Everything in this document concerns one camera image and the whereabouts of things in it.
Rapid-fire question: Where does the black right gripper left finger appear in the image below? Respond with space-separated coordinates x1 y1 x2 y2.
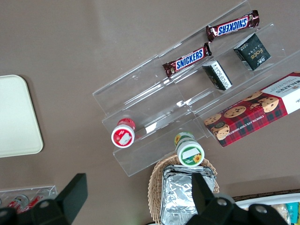
30 173 89 225

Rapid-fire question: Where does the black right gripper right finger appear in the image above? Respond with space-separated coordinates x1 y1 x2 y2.
190 172 235 217

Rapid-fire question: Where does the light wicker basket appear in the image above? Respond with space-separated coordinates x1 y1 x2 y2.
147 153 221 225

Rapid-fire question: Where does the cream plastic tray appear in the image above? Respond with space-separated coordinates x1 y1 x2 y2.
0 75 44 158

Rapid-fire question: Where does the foil wrapped package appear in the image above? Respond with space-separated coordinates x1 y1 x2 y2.
160 164 218 225

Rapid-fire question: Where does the clear acrylic box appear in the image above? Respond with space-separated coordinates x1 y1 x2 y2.
0 185 58 211

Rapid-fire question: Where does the green lidded yogurt cup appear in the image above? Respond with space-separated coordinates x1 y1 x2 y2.
173 132 205 167

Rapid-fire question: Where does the red and white can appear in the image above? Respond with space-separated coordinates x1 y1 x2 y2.
8 194 30 208

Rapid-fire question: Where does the white plastic bin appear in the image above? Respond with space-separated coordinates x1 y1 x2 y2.
233 195 300 225

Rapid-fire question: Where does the red lidded yogurt cup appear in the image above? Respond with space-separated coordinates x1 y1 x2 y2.
111 118 137 148

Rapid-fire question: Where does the teal snack packet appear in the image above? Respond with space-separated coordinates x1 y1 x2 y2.
285 202 300 225

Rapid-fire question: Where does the red tartan Walkers shortbread box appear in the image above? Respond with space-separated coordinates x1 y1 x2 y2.
203 71 300 148

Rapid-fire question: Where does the clear acrylic tiered stand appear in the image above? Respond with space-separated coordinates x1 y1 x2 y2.
92 54 207 178
158 0 300 139

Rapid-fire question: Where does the black packet with white label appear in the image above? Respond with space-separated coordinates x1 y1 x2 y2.
202 60 233 91

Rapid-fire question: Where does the Snickers chocolate bar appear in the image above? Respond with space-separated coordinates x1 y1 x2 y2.
205 9 261 43
162 42 213 78

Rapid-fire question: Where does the black Face tissue packet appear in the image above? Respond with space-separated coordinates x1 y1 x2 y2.
233 32 272 71

